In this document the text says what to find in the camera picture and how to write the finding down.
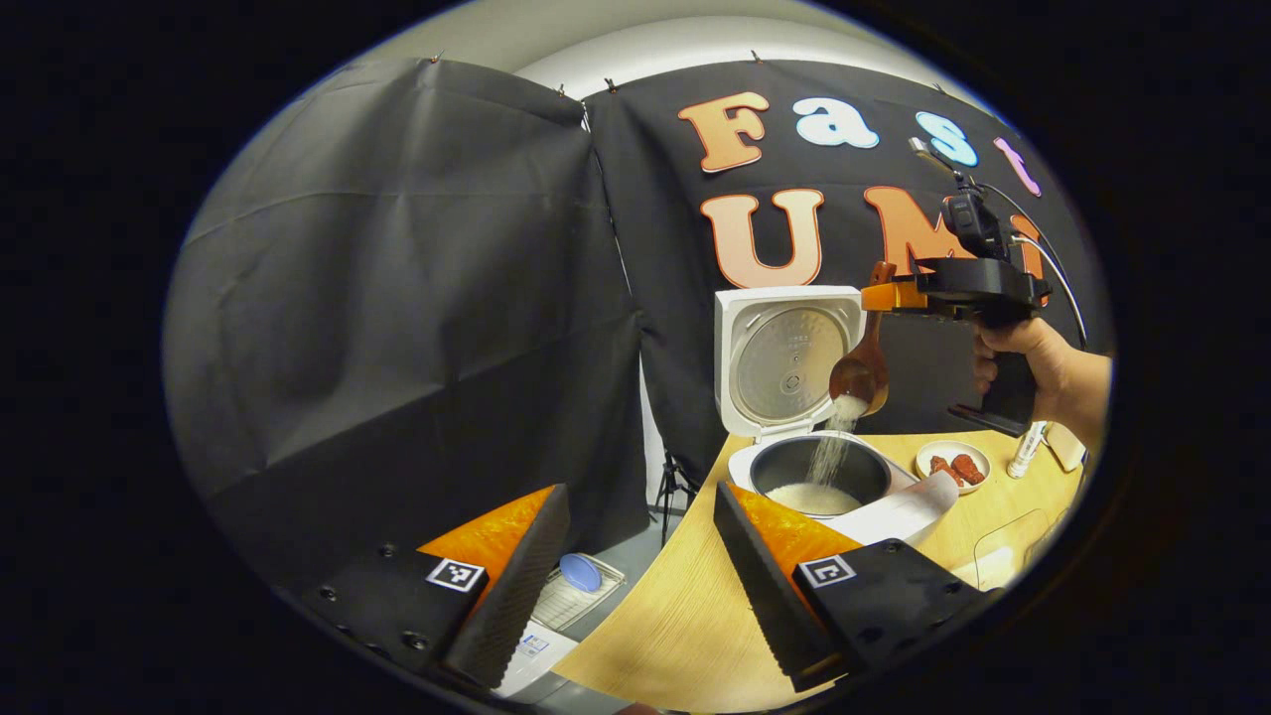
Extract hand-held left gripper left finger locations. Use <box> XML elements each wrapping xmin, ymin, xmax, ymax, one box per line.
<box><xmin>301</xmin><ymin>484</ymin><xmax>572</xmax><ymax>694</ymax></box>

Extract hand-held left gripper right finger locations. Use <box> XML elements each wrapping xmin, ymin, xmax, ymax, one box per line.
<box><xmin>713</xmin><ymin>482</ymin><xmax>994</xmax><ymax>694</ymax></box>

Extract brown wooden spoon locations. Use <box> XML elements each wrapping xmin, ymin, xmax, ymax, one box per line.
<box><xmin>829</xmin><ymin>261</ymin><xmax>898</xmax><ymax>418</ymax></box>

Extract white rice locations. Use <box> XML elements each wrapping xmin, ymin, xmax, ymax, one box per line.
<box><xmin>767</xmin><ymin>394</ymin><xmax>870</xmax><ymax>517</ymax></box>

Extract white rice cooker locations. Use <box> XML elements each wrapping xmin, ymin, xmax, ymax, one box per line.
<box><xmin>713</xmin><ymin>286</ymin><xmax>962</xmax><ymax>549</ymax></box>

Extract white floor box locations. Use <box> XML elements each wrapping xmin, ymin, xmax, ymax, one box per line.
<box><xmin>492</xmin><ymin>621</ymin><xmax>582</xmax><ymax>702</ymax></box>

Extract blue round lid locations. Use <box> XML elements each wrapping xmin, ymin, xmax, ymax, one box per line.
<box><xmin>559</xmin><ymin>553</ymin><xmax>604</xmax><ymax>594</ymax></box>

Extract black tripod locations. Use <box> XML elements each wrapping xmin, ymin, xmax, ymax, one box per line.
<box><xmin>652</xmin><ymin>452</ymin><xmax>699</xmax><ymax>547</ymax></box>

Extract white drink bottle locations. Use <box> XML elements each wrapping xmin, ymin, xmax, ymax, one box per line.
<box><xmin>1007</xmin><ymin>420</ymin><xmax>1049</xmax><ymax>480</ymax></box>

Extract cream toaster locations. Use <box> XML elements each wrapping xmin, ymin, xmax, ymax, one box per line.
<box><xmin>1043</xmin><ymin>422</ymin><xmax>1089</xmax><ymax>474</ymax></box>

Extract white round plate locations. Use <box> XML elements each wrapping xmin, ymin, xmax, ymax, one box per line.
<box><xmin>915</xmin><ymin>440</ymin><xmax>992</xmax><ymax>495</ymax></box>

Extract clear plastic container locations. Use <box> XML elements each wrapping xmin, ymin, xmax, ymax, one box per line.
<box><xmin>973</xmin><ymin>508</ymin><xmax>1054</xmax><ymax>592</ymax></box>

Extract black backdrop cloth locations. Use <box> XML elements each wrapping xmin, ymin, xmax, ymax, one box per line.
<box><xmin>162</xmin><ymin>57</ymin><xmax>1108</xmax><ymax>597</ymax></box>

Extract white wire tray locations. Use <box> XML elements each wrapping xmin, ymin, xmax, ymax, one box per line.
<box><xmin>531</xmin><ymin>556</ymin><xmax>627</xmax><ymax>633</ymax></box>

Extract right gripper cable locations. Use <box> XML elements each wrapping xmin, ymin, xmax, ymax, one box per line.
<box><xmin>978</xmin><ymin>182</ymin><xmax>1089</xmax><ymax>349</ymax></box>

